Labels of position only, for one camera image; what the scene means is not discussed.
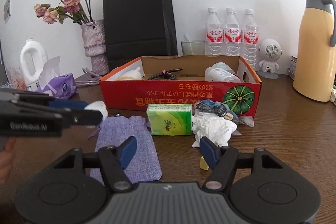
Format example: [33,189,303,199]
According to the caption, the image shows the black paper bag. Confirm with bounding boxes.
[103,0,178,71]

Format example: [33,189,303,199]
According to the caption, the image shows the white tissue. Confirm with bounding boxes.
[191,113,237,148]

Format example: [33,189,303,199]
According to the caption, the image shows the clear plastic wrapper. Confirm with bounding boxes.
[236,115,255,128]

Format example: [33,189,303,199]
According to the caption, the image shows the white power strip with chargers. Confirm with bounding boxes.
[330,85,336,104]

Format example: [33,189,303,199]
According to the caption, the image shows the white robot speaker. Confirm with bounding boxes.
[257,39,282,80]

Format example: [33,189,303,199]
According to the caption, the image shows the water bottle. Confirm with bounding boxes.
[205,7,224,55]
[243,9,259,69]
[224,7,242,56]

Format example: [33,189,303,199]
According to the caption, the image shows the small yellow eraser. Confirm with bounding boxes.
[199,157,209,170]

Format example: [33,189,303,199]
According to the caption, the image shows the left water bottle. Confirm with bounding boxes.
[205,7,224,55]

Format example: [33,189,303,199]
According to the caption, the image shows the purple ceramic vase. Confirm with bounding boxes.
[81,19,109,76]

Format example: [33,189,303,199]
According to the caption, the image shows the purple tissue pack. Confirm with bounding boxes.
[37,56,77,100]

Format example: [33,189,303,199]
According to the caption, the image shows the white cotton swab box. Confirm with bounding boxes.
[205,67,240,83]

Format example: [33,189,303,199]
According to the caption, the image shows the small stacked boxes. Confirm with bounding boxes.
[287,56,297,80]

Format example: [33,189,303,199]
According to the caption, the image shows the purple fabric pouch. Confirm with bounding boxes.
[89,116,162,184]

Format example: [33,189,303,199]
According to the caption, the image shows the white detergent jug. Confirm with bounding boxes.
[20,39,48,92]

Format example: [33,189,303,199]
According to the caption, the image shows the white round lid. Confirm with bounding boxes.
[84,101,108,122]

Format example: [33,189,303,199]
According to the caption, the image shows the grey purple cord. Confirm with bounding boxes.
[75,67,106,87]

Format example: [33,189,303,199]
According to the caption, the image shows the right water bottle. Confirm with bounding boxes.
[243,9,259,69]

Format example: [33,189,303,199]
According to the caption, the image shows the red cardboard box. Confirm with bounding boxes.
[100,55,262,117]

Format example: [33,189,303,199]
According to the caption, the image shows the yellow thermos jug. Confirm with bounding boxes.
[293,0,335,102]

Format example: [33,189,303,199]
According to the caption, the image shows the green tissue pack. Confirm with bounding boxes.
[146,104,193,136]

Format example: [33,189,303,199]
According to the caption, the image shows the person left hand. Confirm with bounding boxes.
[0,137,17,184]

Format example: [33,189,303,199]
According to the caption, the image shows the clear glass cup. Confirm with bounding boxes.
[181,35,205,56]

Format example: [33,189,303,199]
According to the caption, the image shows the blue snack wrapper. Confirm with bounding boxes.
[196,100,235,121]

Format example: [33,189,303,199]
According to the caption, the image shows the middle water bottle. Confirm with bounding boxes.
[224,7,242,56]

